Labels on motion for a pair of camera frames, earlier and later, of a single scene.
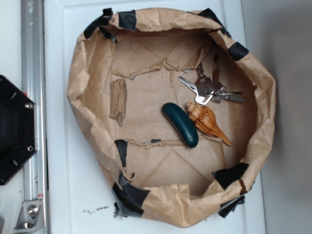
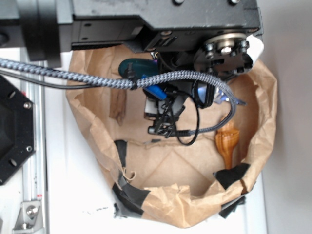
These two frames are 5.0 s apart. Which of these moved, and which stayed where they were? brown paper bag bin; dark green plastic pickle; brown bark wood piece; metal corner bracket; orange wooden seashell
Moved: dark green plastic pickle; orange wooden seashell
Stayed: brown bark wood piece; metal corner bracket; brown paper bag bin
